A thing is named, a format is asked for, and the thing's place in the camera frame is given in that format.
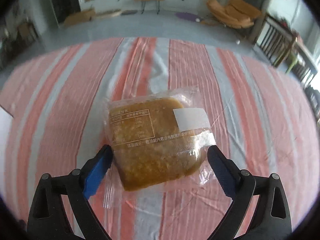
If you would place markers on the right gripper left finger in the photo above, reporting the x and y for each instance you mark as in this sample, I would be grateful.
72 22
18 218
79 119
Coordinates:
47 216

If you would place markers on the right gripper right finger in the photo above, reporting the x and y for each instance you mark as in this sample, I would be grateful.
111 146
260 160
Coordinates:
271 218

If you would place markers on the bagged bread loaf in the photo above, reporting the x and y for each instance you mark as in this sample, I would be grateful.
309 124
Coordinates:
159 143

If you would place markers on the striped pink grey tablecloth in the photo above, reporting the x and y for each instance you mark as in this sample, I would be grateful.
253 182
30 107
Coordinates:
259 116

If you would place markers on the white foam board box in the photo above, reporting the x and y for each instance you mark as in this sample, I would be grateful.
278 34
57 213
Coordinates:
5 126

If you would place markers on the dark wooden chair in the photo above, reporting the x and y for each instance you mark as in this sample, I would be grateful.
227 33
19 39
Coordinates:
275 40

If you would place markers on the cardboard box on floor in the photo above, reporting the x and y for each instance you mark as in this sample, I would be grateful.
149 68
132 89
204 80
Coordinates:
79 17

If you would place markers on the orange lounge chair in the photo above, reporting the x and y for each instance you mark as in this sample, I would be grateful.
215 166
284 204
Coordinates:
237 14

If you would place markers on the purple floor mat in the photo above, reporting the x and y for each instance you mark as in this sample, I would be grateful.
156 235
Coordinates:
188 16

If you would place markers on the white tv cabinet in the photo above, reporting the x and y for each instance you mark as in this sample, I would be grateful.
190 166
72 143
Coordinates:
192 6

